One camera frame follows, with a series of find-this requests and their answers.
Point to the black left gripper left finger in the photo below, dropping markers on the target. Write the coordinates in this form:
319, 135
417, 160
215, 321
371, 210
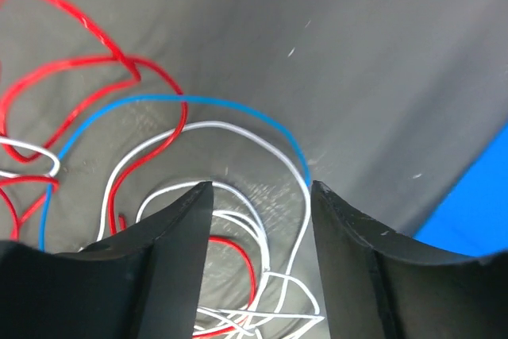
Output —
145, 281

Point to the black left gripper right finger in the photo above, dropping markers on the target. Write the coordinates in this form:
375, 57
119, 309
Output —
379, 283

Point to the blue three-compartment bin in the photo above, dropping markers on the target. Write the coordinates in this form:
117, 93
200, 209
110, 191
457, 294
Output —
472, 217

